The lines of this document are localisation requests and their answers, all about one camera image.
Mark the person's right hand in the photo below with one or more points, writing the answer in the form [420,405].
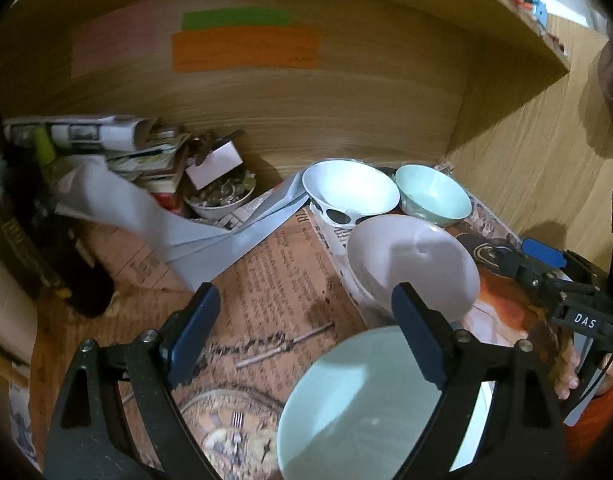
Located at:
[568,375]

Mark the small bowl of trinkets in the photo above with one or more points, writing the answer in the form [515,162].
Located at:
[219,200]

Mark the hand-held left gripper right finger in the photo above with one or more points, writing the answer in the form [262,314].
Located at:
[416,340]

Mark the stack of newspapers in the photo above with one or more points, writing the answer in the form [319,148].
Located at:
[86,130]

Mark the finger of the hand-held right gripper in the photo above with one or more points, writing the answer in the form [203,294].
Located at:
[531,275]
[541,250]

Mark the light green bowl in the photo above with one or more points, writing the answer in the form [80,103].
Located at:
[431,192]

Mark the printed newspaper table cover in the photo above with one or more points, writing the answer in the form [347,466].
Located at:
[266,280]

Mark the dark wine bottle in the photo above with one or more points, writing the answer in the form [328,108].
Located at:
[81,280]

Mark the green sticky note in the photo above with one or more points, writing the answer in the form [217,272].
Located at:
[236,19]

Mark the orange sticky note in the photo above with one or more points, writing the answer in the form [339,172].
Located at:
[246,50]

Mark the person's right forearm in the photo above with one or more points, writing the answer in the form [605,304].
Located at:
[596,430]

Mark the white shallow bowl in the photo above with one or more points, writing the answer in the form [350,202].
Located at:
[411,260]

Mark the pink sticky note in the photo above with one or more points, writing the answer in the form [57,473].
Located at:
[121,40]

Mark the grey paper sheets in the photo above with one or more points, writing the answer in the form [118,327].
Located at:
[151,220]

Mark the light green plate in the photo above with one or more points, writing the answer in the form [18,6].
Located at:
[361,410]

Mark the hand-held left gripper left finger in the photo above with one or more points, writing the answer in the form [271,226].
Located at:
[196,332]

